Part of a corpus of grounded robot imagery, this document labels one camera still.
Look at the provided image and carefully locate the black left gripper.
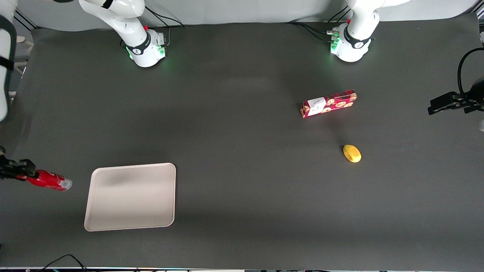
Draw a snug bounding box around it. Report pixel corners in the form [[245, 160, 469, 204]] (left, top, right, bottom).
[[428, 77, 484, 115]]

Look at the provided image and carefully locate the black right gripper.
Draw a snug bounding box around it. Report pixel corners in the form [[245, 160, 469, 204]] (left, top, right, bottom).
[[0, 145, 37, 181]]

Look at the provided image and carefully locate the red coke bottle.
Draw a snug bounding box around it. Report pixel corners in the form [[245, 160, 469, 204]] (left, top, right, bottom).
[[25, 170, 73, 192]]

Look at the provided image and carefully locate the beige plastic tray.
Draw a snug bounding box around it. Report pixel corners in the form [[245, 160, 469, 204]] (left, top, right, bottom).
[[84, 162, 177, 232]]

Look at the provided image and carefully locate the yellow lemon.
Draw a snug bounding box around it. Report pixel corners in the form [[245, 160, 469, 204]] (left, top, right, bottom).
[[343, 144, 362, 163]]

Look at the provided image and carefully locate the red cookie box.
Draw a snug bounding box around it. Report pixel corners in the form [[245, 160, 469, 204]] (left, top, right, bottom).
[[300, 89, 358, 119]]

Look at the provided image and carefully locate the dark grey table mat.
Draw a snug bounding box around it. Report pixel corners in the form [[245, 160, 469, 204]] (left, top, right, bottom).
[[0, 13, 484, 271]]

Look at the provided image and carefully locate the black looped gripper cable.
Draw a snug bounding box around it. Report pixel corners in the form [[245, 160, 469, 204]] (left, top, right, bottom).
[[457, 48, 484, 99]]

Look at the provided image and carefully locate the black cable at table edge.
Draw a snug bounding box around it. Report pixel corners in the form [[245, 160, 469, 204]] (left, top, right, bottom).
[[38, 254, 88, 272]]

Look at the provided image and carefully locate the black left arm base cable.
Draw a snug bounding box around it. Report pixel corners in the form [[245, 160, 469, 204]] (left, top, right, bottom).
[[287, 5, 354, 43]]

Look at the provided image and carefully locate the black arm base cable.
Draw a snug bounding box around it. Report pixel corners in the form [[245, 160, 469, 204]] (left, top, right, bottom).
[[287, 5, 354, 43], [143, 7, 186, 28]]

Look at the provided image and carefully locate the black right arm base cable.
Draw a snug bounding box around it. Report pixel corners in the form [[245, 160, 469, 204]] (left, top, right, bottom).
[[143, 7, 186, 28]]

